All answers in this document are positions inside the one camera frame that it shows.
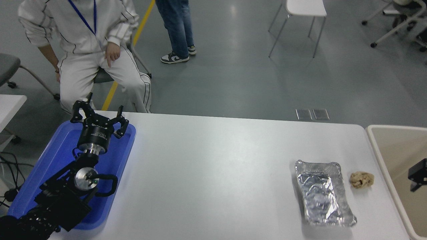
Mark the silver foil tray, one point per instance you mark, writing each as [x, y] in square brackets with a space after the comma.
[320, 196]

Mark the blue plastic tray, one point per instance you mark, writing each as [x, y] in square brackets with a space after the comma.
[50, 160]

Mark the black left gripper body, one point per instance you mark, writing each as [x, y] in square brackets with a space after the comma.
[94, 136]

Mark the person's right hand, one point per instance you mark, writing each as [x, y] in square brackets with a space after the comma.
[58, 76]

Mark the person's right forearm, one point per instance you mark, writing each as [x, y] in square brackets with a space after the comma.
[50, 58]

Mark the grey rolling chair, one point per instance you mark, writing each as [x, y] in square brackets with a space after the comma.
[8, 66]

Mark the black power plug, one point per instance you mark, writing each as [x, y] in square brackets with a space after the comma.
[10, 194]

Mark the person's left forearm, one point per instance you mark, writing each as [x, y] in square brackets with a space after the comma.
[123, 28]

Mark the crumpled tan paper ball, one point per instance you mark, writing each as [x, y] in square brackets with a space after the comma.
[362, 179]

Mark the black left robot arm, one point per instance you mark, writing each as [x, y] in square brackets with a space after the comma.
[63, 200]

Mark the large pale bin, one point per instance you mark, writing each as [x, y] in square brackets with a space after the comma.
[397, 153]

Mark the person's left hand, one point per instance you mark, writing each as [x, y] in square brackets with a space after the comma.
[113, 53]

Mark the white chair with metal legs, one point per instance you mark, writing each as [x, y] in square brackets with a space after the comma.
[305, 8]

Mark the person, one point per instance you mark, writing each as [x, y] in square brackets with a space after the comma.
[83, 66]
[176, 26]

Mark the metal floor outlet plate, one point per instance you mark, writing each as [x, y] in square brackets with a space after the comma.
[321, 114]
[303, 114]

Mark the white side table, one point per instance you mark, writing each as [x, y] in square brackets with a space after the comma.
[10, 106]

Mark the white-framed rolling chair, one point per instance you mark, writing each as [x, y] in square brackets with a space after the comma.
[408, 8]

